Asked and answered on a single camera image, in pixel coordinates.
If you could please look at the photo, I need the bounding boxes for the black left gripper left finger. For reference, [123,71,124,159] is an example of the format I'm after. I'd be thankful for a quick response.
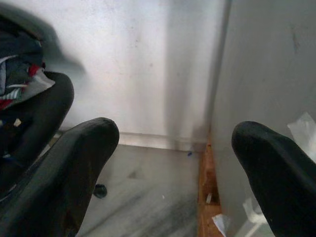
[0,117,120,237]

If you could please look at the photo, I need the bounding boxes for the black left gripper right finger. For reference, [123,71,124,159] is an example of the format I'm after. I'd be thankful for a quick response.
[231,120,316,237]

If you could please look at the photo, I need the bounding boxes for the black caster wheel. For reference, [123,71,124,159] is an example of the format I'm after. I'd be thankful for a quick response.
[94,184,108,199]

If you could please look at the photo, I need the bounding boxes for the wooden base board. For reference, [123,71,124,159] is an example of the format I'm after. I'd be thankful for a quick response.
[197,133,223,237]

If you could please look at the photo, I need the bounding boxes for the multicolour clothes pile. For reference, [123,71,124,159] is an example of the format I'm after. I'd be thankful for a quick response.
[0,12,86,111]

